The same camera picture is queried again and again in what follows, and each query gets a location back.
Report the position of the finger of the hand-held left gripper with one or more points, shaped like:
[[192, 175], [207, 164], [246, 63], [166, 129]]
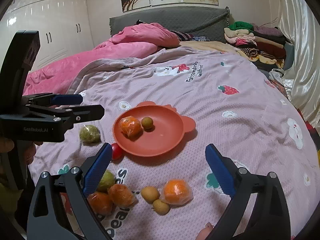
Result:
[[87, 111], [67, 99]]

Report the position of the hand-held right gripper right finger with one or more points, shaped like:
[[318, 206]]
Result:
[[220, 172]]

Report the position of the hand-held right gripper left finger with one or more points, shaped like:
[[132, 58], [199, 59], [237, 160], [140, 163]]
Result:
[[98, 170]]

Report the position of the green pear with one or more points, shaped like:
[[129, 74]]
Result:
[[108, 180]]

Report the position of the plastic-wrapped green fruit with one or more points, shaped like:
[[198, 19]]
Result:
[[89, 133]]

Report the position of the plastic-wrapped orange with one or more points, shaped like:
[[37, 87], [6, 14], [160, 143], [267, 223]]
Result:
[[130, 126], [175, 191], [101, 203], [121, 195]]

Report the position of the yellow-brown longan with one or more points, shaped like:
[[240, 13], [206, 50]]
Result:
[[150, 194], [161, 207]]

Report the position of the orange bear-shaped plate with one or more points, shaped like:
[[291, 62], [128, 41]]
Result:
[[160, 135]]

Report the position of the person's left hand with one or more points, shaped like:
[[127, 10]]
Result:
[[6, 145]]

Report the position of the red tomato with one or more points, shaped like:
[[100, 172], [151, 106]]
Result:
[[117, 153]]

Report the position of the lilac printed blanket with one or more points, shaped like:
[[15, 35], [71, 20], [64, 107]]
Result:
[[225, 130]]

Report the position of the small brown longan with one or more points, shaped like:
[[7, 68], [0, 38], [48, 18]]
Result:
[[147, 123]]

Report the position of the pink duvet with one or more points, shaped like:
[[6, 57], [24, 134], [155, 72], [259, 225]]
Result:
[[112, 52]]

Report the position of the white wardrobe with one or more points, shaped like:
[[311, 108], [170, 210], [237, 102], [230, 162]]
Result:
[[57, 17]]

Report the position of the dark patterned cloth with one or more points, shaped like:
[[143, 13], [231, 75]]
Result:
[[185, 36]]

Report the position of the cream bed sheet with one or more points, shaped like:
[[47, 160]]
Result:
[[212, 46]]

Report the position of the stack of folded clothes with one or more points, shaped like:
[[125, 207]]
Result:
[[262, 45]]

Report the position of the grey padded headboard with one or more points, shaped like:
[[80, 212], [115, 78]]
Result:
[[187, 21]]

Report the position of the cream satin curtain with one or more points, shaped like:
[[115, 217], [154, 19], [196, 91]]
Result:
[[300, 55]]

